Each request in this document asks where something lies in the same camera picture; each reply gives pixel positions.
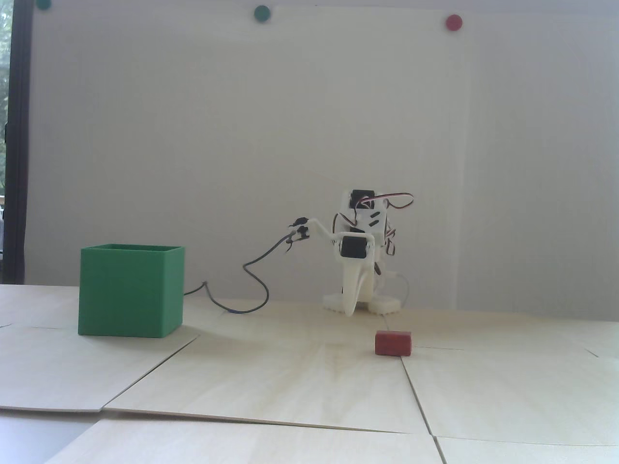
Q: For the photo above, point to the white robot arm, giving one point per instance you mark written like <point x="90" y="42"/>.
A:
<point x="373" y="220"/>

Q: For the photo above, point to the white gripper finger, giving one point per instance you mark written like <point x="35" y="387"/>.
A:
<point x="366" y="280"/>
<point x="350" y="285"/>

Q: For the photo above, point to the red rectangular block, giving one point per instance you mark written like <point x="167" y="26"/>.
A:
<point x="392" y="342"/>

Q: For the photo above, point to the green round magnet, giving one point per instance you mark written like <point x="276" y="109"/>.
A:
<point x="261" y="13"/>
<point x="43" y="3"/>

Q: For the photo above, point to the red round magnet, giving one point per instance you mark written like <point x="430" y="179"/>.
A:
<point x="453" y="22"/>

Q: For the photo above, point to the black window frame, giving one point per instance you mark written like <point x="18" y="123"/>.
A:
<point x="20" y="145"/>

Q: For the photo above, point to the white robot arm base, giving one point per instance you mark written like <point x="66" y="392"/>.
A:
<point x="384" y="303"/>

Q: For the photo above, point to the green open box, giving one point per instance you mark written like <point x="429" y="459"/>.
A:
<point x="128" y="292"/>

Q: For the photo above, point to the large white wall sheet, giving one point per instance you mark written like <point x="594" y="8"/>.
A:
<point x="242" y="145"/>

